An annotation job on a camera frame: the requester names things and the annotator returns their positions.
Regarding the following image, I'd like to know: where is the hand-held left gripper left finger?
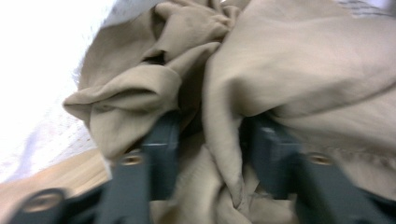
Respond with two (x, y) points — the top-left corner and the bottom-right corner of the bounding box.
(99, 111), (182, 224)

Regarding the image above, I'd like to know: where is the beige garment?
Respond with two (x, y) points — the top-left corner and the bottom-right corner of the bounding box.
(62, 0), (396, 224)

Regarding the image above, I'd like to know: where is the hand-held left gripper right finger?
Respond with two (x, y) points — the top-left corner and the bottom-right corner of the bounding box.
(242, 115), (390, 224)

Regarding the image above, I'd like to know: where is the white mesh laundry bag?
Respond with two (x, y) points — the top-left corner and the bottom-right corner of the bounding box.
(0, 0), (396, 184)

